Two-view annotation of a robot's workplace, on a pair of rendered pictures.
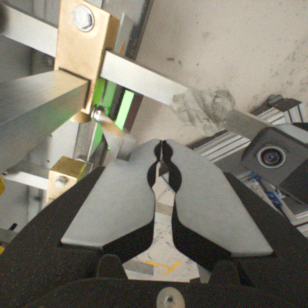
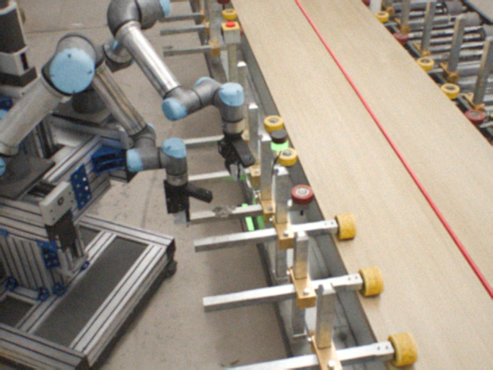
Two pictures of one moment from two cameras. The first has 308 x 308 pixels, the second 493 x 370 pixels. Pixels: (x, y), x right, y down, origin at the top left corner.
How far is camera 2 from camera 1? 2.03 m
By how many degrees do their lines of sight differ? 28
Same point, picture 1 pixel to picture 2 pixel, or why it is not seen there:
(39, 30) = not seen: hidden behind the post
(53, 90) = (264, 185)
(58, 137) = not seen: hidden behind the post
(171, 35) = not seen: outside the picture
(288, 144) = (207, 196)
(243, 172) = (72, 288)
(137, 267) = (189, 145)
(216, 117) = (217, 211)
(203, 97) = (227, 211)
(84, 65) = (265, 202)
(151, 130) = (207, 292)
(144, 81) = (246, 208)
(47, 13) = (311, 249)
